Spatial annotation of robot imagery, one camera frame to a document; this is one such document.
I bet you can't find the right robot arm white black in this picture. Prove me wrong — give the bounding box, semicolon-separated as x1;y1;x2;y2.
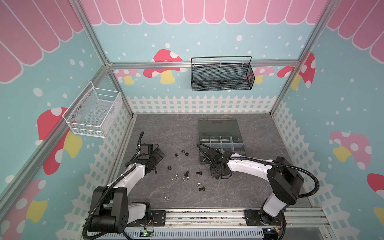
197;143;320;226

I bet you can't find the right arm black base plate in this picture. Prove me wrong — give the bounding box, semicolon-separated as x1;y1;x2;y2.
244;209;284;227

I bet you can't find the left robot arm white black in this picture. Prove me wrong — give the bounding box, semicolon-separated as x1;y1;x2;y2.
82;139;166;240

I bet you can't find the white wire mesh basket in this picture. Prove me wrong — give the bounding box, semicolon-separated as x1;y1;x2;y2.
63;82;123;138

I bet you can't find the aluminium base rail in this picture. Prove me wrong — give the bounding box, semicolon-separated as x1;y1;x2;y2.
126;208;331;231

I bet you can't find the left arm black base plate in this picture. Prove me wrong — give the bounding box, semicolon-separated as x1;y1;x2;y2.
127;210;167;228

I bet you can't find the grey transparent organizer box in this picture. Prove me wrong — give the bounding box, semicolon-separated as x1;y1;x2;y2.
198;118;246;156

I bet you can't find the black wire mesh basket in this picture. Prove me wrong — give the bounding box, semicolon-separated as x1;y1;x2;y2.
191;56;256;92

